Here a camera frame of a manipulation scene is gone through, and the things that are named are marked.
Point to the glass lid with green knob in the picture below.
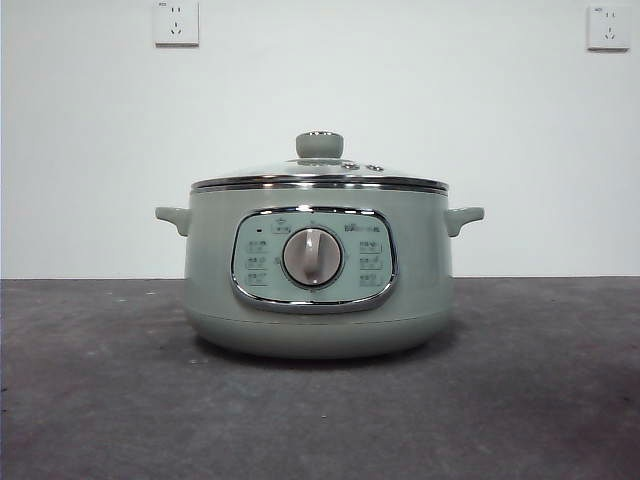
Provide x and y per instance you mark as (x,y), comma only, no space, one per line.
(318,146)

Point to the pale green electric pot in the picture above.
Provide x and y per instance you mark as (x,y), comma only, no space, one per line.
(420,260)

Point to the white wall socket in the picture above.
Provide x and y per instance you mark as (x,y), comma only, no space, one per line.
(176,24)
(608,29)

